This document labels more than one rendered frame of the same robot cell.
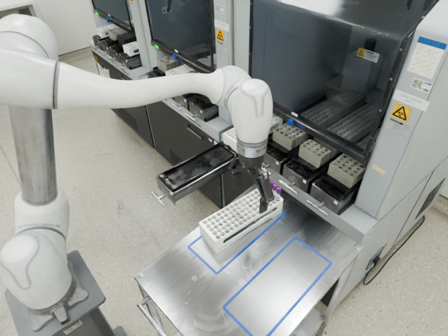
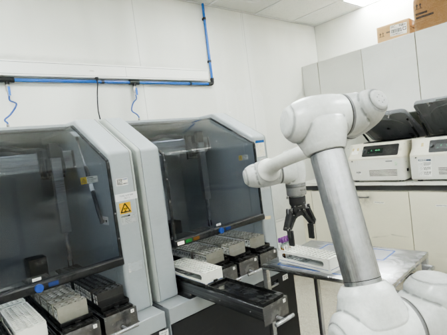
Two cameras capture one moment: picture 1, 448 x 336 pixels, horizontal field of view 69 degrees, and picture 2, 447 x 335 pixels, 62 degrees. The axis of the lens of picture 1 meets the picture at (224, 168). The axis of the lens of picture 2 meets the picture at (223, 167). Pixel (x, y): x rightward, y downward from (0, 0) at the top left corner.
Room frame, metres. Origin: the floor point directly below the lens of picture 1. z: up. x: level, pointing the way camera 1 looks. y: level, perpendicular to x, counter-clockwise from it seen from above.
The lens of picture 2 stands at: (1.12, 1.57, 1.39)
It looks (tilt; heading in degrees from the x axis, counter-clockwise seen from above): 3 degrees down; 268
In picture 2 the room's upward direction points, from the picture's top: 7 degrees counter-clockwise
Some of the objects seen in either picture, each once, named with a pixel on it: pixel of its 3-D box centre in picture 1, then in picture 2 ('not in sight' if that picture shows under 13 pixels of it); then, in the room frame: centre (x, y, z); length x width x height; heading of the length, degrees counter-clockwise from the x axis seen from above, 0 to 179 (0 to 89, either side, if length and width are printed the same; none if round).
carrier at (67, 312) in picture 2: not in sight; (72, 310); (1.72, 0.17, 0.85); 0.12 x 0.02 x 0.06; 39
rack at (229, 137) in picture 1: (253, 131); (195, 270); (1.26, -0.15, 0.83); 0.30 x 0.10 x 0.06; 128
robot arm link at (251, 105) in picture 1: (251, 107); (290, 166); (0.76, -0.08, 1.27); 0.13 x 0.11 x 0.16; 14
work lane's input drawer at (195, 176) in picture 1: (225, 156); (220, 290); (1.15, -0.01, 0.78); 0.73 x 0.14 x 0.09; 128
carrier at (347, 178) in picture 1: (341, 175); (256, 241); (0.92, -0.46, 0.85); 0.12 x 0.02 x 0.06; 37
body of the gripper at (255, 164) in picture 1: (251, 161); (297, 205); (0.75, -0.08, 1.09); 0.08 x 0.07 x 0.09; 35
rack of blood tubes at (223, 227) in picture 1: (242, 216); (308, 257); (0.73, -0.06, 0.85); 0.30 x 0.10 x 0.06; 125
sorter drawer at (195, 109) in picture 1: (239, 90); (91, 299); (1.74, -0.11, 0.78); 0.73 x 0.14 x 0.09; 128
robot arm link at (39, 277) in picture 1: (33, 265); (433, 312); (0.56, 0.59, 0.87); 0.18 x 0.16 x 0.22; 14
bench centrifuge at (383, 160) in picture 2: not in sight; (388, 144); (-0.62, -1.96, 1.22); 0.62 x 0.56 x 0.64; 36
